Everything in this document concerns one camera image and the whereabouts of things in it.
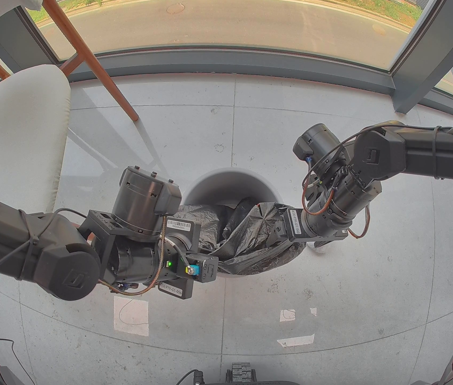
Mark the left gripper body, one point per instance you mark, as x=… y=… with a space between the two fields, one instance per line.
x=138 y=263

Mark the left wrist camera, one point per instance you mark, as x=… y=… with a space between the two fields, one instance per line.
x=206 y=269

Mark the white trash bin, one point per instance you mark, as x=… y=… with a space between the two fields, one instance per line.
x=226 y=187

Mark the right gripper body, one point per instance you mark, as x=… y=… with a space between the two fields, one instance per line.
x=330 y=215

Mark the black plastic bag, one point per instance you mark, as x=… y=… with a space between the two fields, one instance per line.
x=246 y=235

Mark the window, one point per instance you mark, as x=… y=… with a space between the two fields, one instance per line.
x=250 y=61

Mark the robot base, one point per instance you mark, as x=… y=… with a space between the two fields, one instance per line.
x=241 y=373

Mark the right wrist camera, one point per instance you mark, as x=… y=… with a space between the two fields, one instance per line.
x=338 y=235

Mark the white chair with wooden legs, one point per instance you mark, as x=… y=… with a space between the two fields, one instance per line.
x=17 y=134

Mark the crumpled white paper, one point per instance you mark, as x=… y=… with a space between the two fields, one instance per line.
x=318 y=246

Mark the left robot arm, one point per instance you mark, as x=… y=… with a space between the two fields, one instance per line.
x=29 y=239

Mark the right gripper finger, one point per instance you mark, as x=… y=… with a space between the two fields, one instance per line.
x=282 y=231

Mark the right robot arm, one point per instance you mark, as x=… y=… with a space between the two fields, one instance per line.
x=431 y=150

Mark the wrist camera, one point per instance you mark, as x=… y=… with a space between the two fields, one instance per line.
x=206 y=269
x=338 y=235

